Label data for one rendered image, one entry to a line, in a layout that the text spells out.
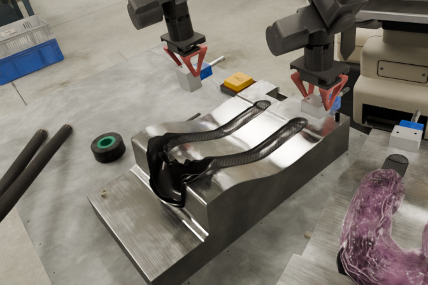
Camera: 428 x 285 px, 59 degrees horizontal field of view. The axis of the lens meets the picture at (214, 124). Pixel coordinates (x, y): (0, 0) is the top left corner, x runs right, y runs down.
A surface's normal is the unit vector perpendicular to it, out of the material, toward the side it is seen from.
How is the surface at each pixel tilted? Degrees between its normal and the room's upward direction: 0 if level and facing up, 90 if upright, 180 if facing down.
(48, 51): 91
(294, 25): 37
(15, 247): 0
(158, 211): 0
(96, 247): 0
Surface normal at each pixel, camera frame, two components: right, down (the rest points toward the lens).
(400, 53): -0.43, -0.39
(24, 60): 0.60, 0.41
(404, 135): -0.16, -0.79
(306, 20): 0.08, -0.32
